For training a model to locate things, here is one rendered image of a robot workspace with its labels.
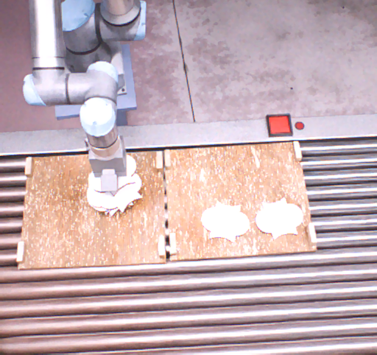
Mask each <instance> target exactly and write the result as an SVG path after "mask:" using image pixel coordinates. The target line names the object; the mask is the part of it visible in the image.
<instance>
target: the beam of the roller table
mask: <svg viewBox="0 0 377 355"><path fill-rule="evenodd" d="M291 118H292V127H293V133H294V135H293V136H290V137H274V138H269V133H268V128H267V123H266V119H242V120H226V121H212V122H181V123H165V124H137V125H124V126H121V127H117V130H118V132H119V136H123V139H124V147H125V150H126V152H151V151H164V150H187V149H199V148H212V147H222V146H234V145H246V144H269V143H281V142H293V141H298V143H314V142H329V141H358V140H373V139H377V113H363V114H348V115H332V116H302V117H291ZM295 122H302V123H303V124H304V129H303V130H297V129H296V128H295ZM85 138H86V136H85V132H84V130H83V128H76V129H60V130H30V131H16V132H0V159H2V158H27V157H47V156H61V155H89V151H86V149H85V141H84V140H85Z"/></svg>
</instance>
